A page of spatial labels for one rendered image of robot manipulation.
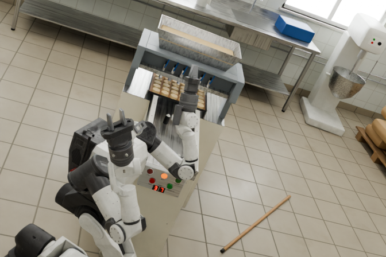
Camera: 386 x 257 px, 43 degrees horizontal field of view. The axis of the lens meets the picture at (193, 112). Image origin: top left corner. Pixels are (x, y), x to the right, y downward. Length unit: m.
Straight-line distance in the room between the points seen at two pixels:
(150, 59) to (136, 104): 0.31
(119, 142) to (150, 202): 1.08
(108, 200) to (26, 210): 1.45
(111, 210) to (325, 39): 5.12
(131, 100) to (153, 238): 0.91
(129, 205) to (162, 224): 1.01
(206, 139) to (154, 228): 0.78
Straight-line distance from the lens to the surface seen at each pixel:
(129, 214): 1.88
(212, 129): 3.28
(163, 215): 2.82
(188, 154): 2.35
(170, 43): 3.09
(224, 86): 3.22
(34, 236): 2.73
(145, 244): 2.97
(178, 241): 3.52
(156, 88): 3.20
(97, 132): 2.20
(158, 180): 2.63
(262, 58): 6.55
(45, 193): 3.52
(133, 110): 3.25
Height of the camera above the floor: 2.30
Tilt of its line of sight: 27 degrees down
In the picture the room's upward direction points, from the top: 23 degrees clockwise
